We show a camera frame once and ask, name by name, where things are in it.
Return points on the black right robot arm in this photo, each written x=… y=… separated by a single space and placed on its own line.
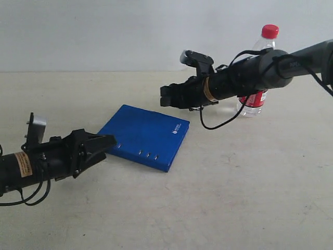
x=261 y=70

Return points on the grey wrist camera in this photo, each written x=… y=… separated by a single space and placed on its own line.
x=202 y=63
x=36 y=129

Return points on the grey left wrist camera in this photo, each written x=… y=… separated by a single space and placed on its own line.
x=36 y=129

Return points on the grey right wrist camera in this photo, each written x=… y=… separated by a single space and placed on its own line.
x=202 y=63

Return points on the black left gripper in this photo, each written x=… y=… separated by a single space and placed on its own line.
x=63 y=155

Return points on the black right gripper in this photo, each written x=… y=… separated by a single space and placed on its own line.
x=186 y=95

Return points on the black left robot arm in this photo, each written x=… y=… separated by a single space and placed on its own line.
x=25 y=168

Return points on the clear bottle red label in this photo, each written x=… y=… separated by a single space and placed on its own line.
x=254 y=104

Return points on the blue ring binder notebook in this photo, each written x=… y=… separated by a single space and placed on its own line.
x=146 y=137

